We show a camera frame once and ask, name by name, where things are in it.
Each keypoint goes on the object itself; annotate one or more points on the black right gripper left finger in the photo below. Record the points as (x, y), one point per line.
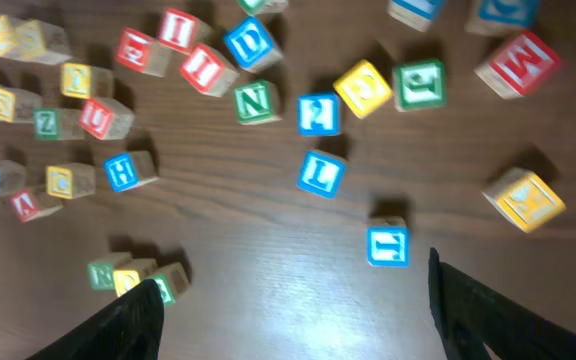
(128, 328)

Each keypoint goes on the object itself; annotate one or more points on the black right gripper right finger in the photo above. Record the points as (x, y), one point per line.
(474, 320)

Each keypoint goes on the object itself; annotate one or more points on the green R letter block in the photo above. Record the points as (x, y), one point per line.
(100, 270)

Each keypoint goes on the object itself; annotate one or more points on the green B letter block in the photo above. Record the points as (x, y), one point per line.
(171, 281)

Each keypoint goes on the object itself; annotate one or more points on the yellow O letter block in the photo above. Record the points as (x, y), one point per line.
(84, 81)

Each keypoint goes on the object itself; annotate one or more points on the blue T letter block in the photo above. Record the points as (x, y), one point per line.
(387, 242)

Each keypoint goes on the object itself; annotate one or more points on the yellow block far right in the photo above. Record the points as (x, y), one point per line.
(524, 199)

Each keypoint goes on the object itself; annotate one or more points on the blue H letter block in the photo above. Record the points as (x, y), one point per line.
(130, 170)

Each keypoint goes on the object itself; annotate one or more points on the red A letter block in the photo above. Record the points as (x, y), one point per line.
(33, 203)

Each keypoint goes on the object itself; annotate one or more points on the blue L block lower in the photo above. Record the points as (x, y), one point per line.
(321, 174)

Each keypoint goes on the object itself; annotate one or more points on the red U letter block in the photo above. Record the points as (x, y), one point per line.
(106, 118)

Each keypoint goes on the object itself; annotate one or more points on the green Z letter block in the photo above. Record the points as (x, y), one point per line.
(57, 124)

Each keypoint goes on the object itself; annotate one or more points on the green J letter block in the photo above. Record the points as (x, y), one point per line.
(420, 85)

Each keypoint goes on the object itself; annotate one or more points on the blue 2 number block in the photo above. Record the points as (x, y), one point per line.
(318, 115)

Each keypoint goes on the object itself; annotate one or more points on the yellow block near B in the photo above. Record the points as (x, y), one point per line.
(363, 89)

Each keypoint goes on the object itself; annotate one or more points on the green N letter block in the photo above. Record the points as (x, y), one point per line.
(257, 103)

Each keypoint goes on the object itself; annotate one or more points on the red M letter block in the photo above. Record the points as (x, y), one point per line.
(519, 66)

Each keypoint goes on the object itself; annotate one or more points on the yellow block beside gripper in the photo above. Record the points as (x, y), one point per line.
(17, 105)

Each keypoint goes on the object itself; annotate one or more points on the red I block lower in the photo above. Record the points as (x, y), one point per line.
(208, 71)

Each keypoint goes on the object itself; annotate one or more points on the red i block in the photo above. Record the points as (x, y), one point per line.
(181, 31)
(208, 71)

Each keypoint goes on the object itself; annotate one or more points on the red E letter block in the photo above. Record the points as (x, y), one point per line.
(142, 53)

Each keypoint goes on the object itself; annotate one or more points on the red I block upper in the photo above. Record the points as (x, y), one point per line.
(181, 31)

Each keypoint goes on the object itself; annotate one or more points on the blue D block right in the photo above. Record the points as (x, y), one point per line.
(501, 17)

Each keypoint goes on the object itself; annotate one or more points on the blue d block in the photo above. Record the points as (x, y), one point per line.
(252, 46)
(501, 17)

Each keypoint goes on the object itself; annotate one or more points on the yellow S letter block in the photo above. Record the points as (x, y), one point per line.
(44, 43)

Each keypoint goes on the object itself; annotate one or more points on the blue S letter block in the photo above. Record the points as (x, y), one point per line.
(417, 14)

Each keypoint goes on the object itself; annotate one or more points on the blue D block centre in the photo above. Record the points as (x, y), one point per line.
(252, 46)

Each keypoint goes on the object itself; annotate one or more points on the yellow block top left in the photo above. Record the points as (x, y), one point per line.
(9, 40)

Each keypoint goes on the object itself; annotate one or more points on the green 4 number block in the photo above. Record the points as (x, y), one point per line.
(259, 7)

